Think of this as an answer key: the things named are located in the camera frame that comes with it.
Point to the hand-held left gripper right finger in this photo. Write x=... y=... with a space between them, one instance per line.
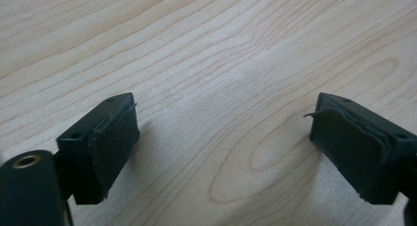
x=357 y=150

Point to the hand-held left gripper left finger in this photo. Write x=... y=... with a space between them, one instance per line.
x=101 y=147

